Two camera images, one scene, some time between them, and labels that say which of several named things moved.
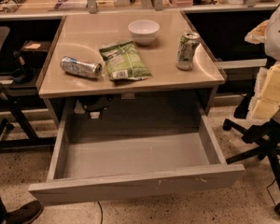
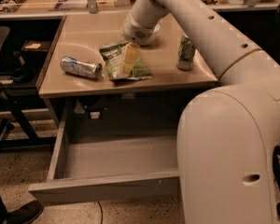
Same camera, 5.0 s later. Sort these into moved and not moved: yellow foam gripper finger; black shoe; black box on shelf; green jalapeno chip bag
Moved: yellow foam gripper finger
Not moved: green jalapeno chip bag; black box on shelf; black shoe
